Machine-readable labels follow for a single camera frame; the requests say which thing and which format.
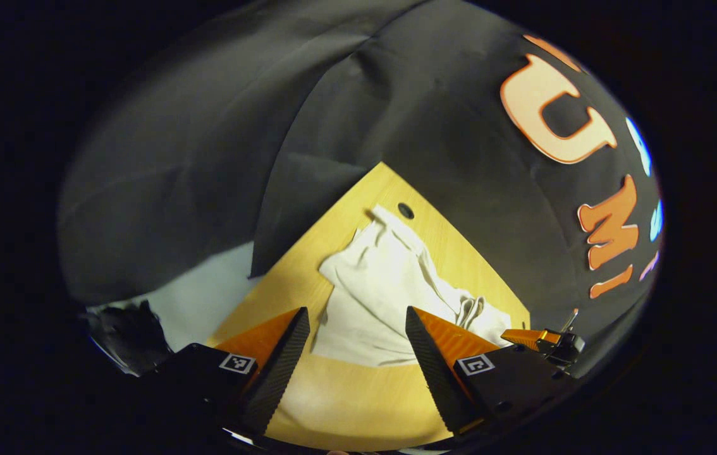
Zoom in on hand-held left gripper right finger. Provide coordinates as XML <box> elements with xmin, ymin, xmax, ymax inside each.
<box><xmin>405</xmin><ymin>306</ymin><xmax>577</xmax><ymax>438</ymax></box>

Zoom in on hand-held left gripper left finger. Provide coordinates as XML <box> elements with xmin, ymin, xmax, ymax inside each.
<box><xmin>137</xmin><ymin>306</ymin><xmax>310</xmax><ymax>437</ymax></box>

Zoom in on white jeans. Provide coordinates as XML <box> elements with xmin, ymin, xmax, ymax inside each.
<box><xmin>311</xmin><ymin>203</ymin><xmax>514</xmax><ymax>367</ymax></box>

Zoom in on dark crumpled object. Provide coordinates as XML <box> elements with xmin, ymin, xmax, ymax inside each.
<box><xmin>85</xmin><ymin>300</ymin><xmax>175</xmax><ymax>377</ymax></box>

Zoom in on black backdrop cloth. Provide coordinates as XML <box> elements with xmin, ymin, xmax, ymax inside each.
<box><xmin>58</xmin><ymin>0</ymin><xmax>664</xmax><ymax>380</ymax></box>

